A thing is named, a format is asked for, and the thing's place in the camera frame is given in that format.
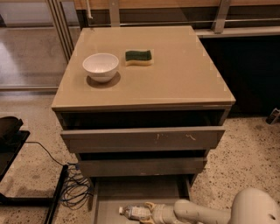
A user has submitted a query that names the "top grey drawer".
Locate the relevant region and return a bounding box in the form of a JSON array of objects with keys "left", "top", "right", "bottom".
[{"left": 61, "top": 126, "right": 225, "bottom": 153}]

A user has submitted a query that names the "grey drawer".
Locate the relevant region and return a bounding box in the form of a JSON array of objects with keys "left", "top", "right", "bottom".
[
  {"left": 92, "top": 175, "right": 192, "bottom": 224},
  {"left": 61, "top": 126, "right": 225, "bottom": 153},
  {"left": 79, "top": 157, "right": 207, "bottom": 177}
]

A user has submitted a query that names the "black cable bundle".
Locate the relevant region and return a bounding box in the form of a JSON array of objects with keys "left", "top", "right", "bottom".
[{"left": 24, "top": 141, "right": 95, "bottom": 211}]

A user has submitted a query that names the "metal railing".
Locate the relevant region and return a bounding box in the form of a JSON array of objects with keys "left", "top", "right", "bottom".
[{"left": 45, "top": 0, "right": 280, "bottom": 37}]

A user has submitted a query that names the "green yellow sponge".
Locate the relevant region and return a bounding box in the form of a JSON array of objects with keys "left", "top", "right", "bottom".
[{"left": 125, "top": 50, "right": 153, "bottom": 67}]

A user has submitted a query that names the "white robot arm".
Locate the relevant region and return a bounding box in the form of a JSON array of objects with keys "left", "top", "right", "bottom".
[{"left": 140, "top": 187, "right": 280, "bottom": 224}]

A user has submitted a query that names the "small dark floor object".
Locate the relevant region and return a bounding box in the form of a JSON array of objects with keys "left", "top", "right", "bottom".
[{"left": 266, "top": 108, "right": 280, "bottom": 124}]

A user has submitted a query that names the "clear plastic bottle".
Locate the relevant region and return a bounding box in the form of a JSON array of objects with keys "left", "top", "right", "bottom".
[{"left": 119, "top": 205, "right": 151, "bottom": 221}]

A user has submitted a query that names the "black stand base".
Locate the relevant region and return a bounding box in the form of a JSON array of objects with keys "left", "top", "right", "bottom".
[{"left": 0, "top": 115, "right": 69, "bottom": 224}]

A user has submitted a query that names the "white bowl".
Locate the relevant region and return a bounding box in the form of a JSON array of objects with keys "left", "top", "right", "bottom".
[{"left": 82, "top": 53, "right": 119, "bottom": 83}]

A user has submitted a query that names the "bottom grey drawer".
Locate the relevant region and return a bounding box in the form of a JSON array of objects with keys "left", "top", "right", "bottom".
[{"left": 92, "top": 175, "right": 192, "bottom": 224}]

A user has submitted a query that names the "middle grey drawer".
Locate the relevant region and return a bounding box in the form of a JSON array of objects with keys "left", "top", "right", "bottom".
[{"left": 79, "top": 157, "right": 207, "bottom": 177}]

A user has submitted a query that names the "beige drawer cabinet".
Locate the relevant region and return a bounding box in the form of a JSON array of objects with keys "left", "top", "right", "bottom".
[{"left": 51, "top": 25, "right": 236, "bottom": 187}]

